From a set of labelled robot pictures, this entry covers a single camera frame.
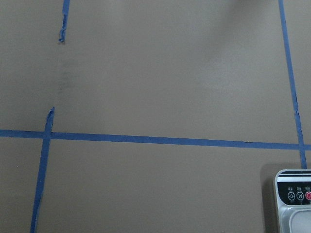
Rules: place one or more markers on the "silver digital kitchen scale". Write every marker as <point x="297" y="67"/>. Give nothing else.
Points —
<point x="293" y="200"/>

